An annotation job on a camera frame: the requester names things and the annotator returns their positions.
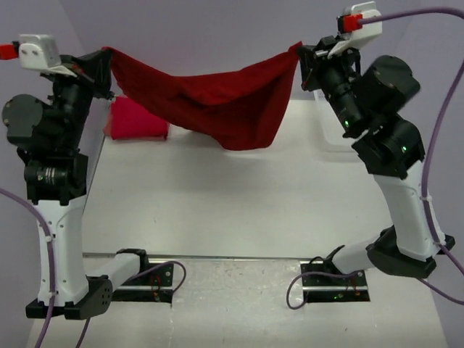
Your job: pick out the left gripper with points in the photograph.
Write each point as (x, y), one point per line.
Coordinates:
(92, 71)

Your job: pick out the dark red t shirt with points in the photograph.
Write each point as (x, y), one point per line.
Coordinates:
(241, 110)

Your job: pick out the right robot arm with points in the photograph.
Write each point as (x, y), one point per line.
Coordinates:
(367, 105)

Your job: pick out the white plastic basket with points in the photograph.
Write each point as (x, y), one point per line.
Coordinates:
(332, 131)

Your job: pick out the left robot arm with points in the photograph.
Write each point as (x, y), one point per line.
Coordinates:
(47, 136)

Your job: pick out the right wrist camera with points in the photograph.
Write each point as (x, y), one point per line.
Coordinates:
(352, 32)

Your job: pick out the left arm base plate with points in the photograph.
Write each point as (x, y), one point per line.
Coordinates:
(156, 287)

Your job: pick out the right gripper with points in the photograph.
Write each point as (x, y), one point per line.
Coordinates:
(315, 59)

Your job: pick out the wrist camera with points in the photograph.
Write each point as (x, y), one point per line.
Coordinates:
(352, 32)
(37, 52)

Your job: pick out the folded bright red shirt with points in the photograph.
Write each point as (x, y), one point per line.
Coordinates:
(129, 120)

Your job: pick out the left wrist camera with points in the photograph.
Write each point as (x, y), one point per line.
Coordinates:
(37, 52)

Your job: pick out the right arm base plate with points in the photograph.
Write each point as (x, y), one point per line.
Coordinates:
(320, 281)

